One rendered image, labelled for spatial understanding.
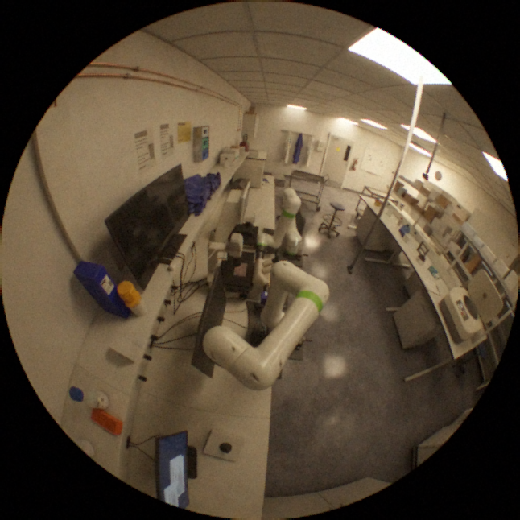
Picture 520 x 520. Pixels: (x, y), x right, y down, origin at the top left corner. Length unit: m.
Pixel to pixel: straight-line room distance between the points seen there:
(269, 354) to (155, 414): 1.03
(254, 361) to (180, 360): 0.90
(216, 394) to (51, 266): 1.11
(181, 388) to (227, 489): 0.77
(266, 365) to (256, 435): 0.84
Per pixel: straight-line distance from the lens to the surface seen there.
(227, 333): 0.49
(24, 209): 0.83
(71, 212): 0.87
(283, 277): 0.74
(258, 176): 3.33
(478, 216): 5.04
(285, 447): 2.10
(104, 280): 0.79
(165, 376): 1.33
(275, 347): 0.51
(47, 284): 0.89
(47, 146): 0.83
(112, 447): 0.94
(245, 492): 1.41
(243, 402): 1.23
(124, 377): 0.87
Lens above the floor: 1.98
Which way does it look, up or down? 44 degrees down
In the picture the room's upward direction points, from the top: 8 degrees clockwise
